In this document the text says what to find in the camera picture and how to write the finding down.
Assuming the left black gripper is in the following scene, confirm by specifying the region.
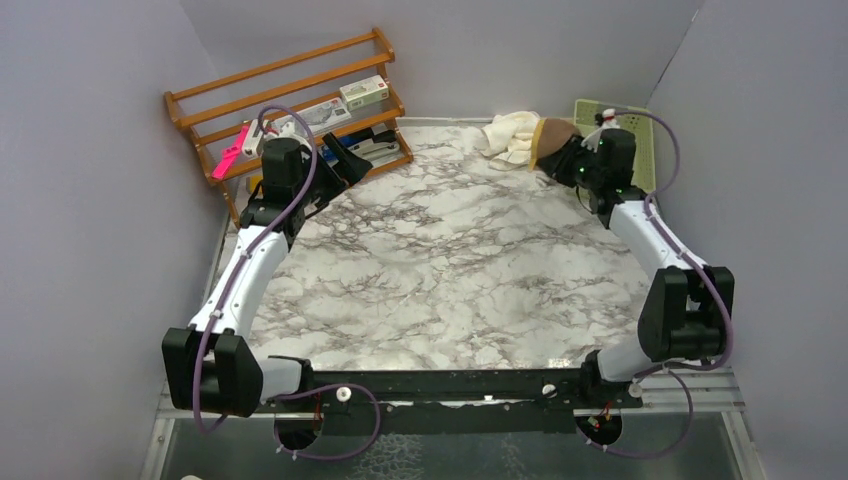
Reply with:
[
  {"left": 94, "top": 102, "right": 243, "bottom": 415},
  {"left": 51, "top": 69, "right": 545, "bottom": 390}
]
[{"left": 293, "top": 133, "right": 372, "bottom": 206}]

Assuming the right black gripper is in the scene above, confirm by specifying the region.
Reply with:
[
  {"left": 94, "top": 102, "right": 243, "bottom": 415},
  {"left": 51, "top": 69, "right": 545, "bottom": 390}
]
[{"left": 537, "top": 134, "right": 602, "bottom": 191}]

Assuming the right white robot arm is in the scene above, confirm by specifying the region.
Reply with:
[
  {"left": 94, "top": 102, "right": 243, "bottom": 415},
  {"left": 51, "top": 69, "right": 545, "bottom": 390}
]
[{"left": 534, "top": 123, "right": 735, "bottom": 407}]

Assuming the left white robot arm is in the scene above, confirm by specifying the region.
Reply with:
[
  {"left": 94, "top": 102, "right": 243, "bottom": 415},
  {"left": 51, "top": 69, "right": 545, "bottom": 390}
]
[{"left": 162, "top": 134, "right": 373, "bottom": 417}]

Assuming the grey white stapler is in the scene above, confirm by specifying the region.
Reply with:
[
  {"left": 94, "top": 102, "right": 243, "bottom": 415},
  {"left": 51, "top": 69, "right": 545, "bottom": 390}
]
[{"left": 349, "top": 130, "right": 400, "bottom": 165}]

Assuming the long white flat box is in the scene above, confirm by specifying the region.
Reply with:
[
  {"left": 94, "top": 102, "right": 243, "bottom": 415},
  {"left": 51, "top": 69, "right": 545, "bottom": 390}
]
[{"left": 294, "top": 97, "right": 352, "bottom": 140}]

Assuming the cream white towel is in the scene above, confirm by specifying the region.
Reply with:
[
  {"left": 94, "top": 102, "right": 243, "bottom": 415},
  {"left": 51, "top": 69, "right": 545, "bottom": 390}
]
[{"left": 481, "top": 111, "right": 541, "bottom": 171}]

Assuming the orange wooden rack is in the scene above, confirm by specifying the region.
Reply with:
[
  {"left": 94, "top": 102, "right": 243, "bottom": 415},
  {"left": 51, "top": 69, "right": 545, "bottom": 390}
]
[{"left": 164, "top": 27, "right": 406, "bottom": 226}]

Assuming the green plastic basket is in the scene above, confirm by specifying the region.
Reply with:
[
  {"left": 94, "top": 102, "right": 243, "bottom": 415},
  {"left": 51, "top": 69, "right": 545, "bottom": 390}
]
[{"left": 573, "top": 99, "right": 656, "bottom": 193}]

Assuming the white green box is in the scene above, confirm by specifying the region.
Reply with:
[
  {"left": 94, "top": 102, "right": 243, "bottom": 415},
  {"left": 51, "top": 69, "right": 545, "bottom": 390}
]
[{"left": 339, "top": 75, "right": 390, "bottom": 111}]

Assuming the white silver device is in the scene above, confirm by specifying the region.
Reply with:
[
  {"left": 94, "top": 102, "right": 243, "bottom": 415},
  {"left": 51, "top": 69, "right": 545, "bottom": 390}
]
[{"left": 242, "top": 119, "right": 264, "bottom": 159}]

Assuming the pink plastic tool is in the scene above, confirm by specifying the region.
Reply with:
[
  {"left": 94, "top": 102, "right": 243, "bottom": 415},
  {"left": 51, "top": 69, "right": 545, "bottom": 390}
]
[{"left": 210, "top": 123, "right": 250, "bottom": 181}]

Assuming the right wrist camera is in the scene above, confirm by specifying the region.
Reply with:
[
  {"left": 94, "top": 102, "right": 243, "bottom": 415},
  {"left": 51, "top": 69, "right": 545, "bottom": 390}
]
[{"left": 581, "top": 108, "right": 620, "bottom": 151}]

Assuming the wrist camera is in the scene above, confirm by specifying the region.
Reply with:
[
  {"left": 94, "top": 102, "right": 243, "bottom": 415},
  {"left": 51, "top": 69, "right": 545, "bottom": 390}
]
[
  {"left": 581, "top": 108, "right": 620, "bottom": 151},
  {"left": 263, "top": 117, "right": 306, "bottom": 143}
]

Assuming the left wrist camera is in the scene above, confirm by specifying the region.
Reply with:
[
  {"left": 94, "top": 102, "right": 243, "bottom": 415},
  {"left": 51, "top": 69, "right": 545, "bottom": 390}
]
[{"left": 263, "top": 117, "right": 306, "bottom": 143}]

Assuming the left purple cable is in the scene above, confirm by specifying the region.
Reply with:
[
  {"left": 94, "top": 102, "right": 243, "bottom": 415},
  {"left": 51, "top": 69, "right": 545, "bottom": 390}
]
[{"left": 192, "top": 105, "right": 319, "bottom": 435}]

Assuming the purple cable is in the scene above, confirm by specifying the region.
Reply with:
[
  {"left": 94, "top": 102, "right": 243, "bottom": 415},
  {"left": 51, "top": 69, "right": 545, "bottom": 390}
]
[
  {"left": 596, "top": 109, "right": 735, "bottom": 460},
  {"left": 192, "top": 105, "right": 319, "bottom": 435}
]

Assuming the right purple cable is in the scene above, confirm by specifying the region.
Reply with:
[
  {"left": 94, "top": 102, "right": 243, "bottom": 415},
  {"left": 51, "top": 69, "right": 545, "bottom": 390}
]
[{"left": 596, "top": 109, "right": 735, "bottom": 460}]

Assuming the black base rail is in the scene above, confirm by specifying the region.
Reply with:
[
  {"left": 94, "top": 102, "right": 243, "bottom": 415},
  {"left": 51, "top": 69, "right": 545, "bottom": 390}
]
[{"left": 258, "top": 368, "right": 643, "bottom": 436}]

